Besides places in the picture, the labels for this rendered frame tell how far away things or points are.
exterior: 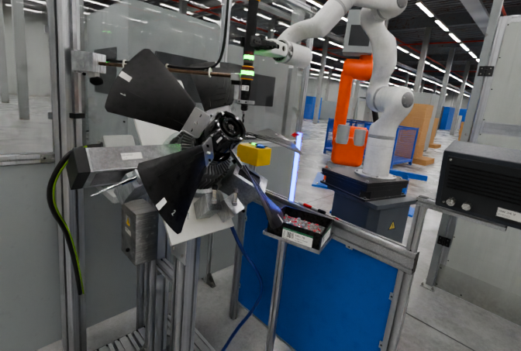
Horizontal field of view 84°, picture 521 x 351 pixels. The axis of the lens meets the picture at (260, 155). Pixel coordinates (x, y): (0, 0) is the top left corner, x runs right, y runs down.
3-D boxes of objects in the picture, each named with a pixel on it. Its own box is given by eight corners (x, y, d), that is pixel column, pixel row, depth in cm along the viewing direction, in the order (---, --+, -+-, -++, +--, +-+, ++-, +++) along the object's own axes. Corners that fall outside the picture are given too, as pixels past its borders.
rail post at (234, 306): (229, 317, 176) (239, 195, 160) (233, 314, 178) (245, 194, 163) (232, 321, 173) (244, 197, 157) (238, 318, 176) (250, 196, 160)
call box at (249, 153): (236, 162, 156) (237, 142, 154) (249, 160, 163) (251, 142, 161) (256, 169, 145) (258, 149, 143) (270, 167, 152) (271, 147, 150)
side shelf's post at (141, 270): (135, 333, 157) (138, 188, 141) (143, 329, 160) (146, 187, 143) (138, 338, 154) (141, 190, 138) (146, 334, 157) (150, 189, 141)
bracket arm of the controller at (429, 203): (415, 204, 97) (416, 196, 96) (418, 203, 99) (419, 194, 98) (505, 232, 81) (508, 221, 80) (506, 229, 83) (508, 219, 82)
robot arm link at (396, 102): (382, 136, 144) (391, 88, 140) (412, 142, 127) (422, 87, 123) (362, 135, 140) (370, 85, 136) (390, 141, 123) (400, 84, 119)
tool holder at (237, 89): (226, 101, 100) (229, 72, 98) (232, 101, 106) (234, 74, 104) (252, 104, 98) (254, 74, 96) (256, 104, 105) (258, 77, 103)
